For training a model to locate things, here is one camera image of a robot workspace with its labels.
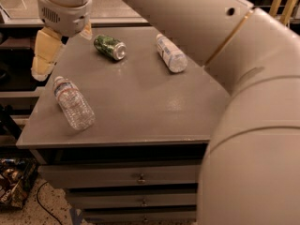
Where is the grey drawer cabinet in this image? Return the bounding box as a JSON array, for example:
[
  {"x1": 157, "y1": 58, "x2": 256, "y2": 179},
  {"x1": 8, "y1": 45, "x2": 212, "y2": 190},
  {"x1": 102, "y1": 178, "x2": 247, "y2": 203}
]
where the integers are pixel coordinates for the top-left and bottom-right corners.
[{"x1": 16, "y1": 25, "x2": 233, "y2": 225}]

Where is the grey drawer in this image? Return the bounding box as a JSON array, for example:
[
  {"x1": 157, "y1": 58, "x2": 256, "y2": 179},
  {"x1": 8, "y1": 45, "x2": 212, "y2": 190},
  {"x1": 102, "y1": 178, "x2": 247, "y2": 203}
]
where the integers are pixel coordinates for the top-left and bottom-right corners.
[
  {"x1": 38, "y1": 160, "x2": 200, "y2": 189},
  {"x1": 82, "y1": 205, "x2": 196, "y2": 223},
  {"x1": 67, "y1": 189, "x2": 196, "y2": 209}
]

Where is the middle grey drawer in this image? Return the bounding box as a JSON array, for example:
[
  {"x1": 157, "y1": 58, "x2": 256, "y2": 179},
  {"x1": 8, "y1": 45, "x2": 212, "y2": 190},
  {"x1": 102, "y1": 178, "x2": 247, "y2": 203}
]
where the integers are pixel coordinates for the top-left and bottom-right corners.
[{"x1": 67, "y1": 189, "x2": 196, "y2": 209}]

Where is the black floor cable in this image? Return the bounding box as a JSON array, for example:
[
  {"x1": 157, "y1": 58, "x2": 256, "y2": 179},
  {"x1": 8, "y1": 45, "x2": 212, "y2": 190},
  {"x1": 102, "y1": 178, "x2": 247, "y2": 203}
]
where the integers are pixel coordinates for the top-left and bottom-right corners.
[{"x1": 35, "y1": 181, "x2": 64, "y2": 225}]

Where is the green soda can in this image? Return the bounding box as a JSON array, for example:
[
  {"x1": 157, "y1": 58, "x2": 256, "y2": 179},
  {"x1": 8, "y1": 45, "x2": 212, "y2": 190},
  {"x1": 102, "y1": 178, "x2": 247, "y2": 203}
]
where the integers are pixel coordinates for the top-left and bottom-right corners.
[{"x1": 94, "y1": 35, "x2": 127, "y2": 61}]

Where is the clear blue-label water bottle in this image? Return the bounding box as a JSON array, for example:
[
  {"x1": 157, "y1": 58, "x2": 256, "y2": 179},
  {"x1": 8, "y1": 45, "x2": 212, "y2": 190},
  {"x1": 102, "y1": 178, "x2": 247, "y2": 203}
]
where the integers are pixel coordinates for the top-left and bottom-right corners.
[{"x1": 157, "y1": 34, "x2": 188, "y2": 73}]

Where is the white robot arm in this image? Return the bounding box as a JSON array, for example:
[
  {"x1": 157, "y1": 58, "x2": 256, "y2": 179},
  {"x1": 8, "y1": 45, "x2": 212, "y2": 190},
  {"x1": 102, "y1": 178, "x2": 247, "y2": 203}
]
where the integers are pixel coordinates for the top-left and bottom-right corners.
[{"x1": 123, "y1": 0, "x2": 299, "y2": 225}]

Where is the bottom grey drawer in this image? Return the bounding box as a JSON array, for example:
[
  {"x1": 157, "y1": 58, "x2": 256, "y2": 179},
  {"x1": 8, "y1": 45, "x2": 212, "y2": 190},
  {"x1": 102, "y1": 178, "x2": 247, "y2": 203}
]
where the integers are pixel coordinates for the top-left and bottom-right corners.
[{"x1": 82, "y1": 205, "x2": 196, "y2": 223}]

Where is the box of snack packets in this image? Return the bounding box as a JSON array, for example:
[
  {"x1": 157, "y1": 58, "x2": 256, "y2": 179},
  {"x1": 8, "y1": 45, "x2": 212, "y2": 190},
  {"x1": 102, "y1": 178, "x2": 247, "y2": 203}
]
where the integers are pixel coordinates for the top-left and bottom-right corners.
[{"x1": 0, "y1": 157, "x2": 38, "y2": 209}]

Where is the top grey drawer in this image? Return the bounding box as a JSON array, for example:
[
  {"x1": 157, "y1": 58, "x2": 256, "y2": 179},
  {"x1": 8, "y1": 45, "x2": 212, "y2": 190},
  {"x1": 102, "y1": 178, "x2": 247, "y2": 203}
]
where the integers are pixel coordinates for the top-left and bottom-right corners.
[{"x1": 38, "y1": 160, "x2": 200, "y2": 189}]

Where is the clear red-label water bottle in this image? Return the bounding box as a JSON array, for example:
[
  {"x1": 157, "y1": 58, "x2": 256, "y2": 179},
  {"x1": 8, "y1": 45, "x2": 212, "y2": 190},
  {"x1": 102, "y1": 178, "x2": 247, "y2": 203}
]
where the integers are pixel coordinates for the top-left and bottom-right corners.
[{"x1": 52, "y1": 76, "x2": 96, "y2": 131}]

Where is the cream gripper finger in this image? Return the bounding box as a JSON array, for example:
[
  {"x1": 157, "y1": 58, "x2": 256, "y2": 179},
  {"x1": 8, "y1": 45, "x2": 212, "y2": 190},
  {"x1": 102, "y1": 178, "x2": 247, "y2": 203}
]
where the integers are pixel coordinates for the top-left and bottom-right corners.
[
  {"x1": 31, "y1": 27, "x2": 64, "y2": 82},
  {"x1": 80, "y1": 22, "x2": 92, "y2": 40}
]

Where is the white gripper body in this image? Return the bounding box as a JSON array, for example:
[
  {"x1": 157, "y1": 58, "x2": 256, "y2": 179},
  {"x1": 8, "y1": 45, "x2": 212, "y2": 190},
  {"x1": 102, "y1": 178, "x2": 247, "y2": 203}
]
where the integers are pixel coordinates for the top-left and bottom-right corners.
[{"x1": 37, "y1": 0, "x2": 92, "y2": 38}]

